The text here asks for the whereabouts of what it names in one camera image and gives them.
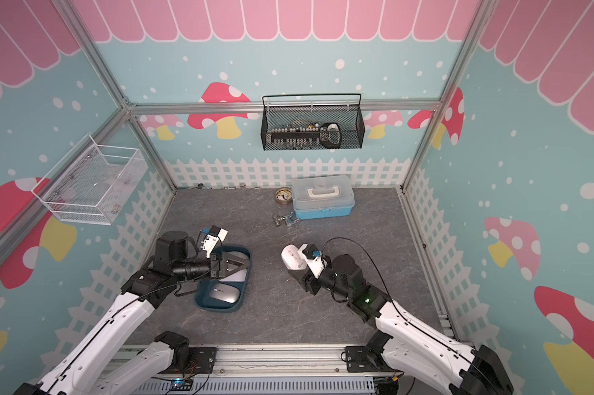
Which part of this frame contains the silver mouse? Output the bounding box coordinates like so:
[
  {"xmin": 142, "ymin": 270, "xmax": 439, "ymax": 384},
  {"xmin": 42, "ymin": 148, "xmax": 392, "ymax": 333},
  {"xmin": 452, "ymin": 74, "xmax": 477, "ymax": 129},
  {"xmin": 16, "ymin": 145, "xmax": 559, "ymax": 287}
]
[{"xmin": 208, "ymin": 282, "xmax": 240, "ymax": 304}]

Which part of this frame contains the aluminium corner post left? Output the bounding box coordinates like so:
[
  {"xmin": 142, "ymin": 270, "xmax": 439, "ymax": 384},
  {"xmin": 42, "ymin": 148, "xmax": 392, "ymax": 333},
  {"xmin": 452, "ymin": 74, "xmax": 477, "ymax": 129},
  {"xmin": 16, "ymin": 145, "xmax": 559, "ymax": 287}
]
[{"xmin": 52, "ymin": 1, "xmax": 176, "ymax": 192}]

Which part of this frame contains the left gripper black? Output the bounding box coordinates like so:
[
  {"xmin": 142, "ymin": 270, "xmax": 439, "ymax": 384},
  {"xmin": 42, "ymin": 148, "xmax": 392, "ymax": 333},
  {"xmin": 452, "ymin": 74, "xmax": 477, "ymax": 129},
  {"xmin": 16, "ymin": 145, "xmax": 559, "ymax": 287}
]
[{"xmin": 174, "ymin": 252, "xmax": 250, "ymax": 281}]

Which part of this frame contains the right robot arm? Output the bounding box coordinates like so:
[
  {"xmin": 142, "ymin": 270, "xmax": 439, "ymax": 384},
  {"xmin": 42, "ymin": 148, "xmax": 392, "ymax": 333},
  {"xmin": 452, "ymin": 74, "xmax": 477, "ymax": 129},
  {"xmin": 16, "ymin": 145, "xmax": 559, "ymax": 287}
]
[{"xmin": 283, "ymin": 251, "xmax": 515, "ymax": 394}]

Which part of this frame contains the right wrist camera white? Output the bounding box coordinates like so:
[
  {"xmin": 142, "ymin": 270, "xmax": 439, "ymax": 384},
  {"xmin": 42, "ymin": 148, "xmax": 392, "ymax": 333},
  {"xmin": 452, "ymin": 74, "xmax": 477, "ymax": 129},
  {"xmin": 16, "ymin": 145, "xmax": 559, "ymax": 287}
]
[{"xmin": 299, "ymin": 244, "xmax": 328, "ymax": 279}]

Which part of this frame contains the metal ball valve blue handle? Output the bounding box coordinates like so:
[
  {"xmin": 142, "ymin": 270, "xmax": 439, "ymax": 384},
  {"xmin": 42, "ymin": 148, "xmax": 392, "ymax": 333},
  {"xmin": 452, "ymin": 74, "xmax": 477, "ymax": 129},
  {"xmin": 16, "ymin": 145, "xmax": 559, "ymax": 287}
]
[{"xmin": 272, "ymin": 212, "xmax": 300, "ymax": 227}]

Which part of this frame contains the dark teal storage box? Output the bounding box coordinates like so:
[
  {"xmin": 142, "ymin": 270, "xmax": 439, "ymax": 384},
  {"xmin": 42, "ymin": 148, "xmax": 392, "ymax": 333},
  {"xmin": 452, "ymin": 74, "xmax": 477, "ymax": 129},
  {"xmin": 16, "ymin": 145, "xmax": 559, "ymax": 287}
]
[{"xmin": 195, "ymin": 273, "xmax": 249, "ymax": 313}]

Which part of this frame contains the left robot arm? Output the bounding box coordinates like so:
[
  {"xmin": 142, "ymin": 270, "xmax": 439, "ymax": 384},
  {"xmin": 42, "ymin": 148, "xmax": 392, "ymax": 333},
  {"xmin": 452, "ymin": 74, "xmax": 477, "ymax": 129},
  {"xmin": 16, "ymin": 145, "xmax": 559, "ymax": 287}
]
[{"xmin": 16, "ymin": 226, "xmax": 251, "ymax": 394}]

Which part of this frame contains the grey mouse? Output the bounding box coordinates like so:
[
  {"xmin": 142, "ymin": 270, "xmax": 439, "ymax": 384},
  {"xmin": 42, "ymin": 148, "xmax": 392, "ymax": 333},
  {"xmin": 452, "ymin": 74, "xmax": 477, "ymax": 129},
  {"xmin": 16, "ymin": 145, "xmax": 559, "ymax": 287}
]
[{"xmin": 224, "ymin": 251, "xmax": 250, "ymax": 274}]

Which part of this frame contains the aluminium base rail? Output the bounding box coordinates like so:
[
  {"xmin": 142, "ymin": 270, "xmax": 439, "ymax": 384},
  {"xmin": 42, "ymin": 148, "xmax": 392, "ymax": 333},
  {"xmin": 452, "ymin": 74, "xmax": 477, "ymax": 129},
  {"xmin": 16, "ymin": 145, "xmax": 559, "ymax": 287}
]
[{"xmin": 79, "ymin": 344, "xmax": 485, "ymax": 395}]

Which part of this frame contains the white wire basket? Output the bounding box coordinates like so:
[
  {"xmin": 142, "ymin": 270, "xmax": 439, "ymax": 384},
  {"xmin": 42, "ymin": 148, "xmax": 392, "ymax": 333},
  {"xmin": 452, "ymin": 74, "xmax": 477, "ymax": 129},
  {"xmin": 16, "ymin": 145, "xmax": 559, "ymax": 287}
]
[{"xmin": 31, "ymin": 135, "xmax": 148, "ymax": 225}]

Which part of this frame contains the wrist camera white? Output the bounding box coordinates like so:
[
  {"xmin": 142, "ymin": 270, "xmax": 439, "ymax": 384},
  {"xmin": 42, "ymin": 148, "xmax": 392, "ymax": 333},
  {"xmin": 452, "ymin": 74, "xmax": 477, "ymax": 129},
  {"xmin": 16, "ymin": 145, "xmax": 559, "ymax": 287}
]
[
  {"xmin": 299, "ymin": 244, "xmax": 328, "ymax": 279},
  {"xmin": 200, "ymin": 225, "xmax": 228, "ymax": 258}
]

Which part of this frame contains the socket set rail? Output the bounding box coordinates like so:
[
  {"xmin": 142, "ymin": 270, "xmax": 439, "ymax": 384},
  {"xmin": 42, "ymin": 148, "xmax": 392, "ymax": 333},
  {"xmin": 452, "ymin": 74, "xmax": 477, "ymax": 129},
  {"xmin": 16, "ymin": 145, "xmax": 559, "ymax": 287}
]
[{"xmin": 262, "ymin": 127, "xmax": 341, "ymax": 150}]

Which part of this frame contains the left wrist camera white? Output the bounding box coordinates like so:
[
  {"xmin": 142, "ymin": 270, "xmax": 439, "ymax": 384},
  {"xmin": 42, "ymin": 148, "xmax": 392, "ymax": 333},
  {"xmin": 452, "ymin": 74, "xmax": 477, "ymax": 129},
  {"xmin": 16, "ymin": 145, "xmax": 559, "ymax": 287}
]
[{"xmin": 200, "ymin": 225, "xmax": 228, "ymax": 258}]

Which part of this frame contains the white mouse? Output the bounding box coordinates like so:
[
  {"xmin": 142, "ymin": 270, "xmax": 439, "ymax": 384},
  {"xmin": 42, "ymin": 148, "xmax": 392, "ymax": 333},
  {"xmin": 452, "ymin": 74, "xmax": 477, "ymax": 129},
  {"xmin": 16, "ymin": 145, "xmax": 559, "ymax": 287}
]
[
  {"xmin": 282, "ymin": 245, "xmax": 308, "ymax": 271},
  {"xmin": 221, "ymin": 269, "xmax": 248, "ymax": 282}
]

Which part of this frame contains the blue storage case clear lid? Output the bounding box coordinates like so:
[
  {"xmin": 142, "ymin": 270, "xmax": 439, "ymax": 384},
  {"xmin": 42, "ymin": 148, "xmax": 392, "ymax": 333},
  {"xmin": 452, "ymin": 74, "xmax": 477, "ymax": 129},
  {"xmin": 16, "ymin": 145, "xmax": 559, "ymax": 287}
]
[{"xmin": 291, "ymin": 175, "xmax": 356, "ymax": 221}]

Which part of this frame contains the black wire mesh basket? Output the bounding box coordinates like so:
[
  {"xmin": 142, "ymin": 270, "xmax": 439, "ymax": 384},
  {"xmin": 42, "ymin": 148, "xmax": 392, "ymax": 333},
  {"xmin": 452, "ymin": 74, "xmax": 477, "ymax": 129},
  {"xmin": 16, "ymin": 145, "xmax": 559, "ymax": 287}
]
[{"xmin": 260, "ymin": 93, "xmax": 365, "ymax": 151}]

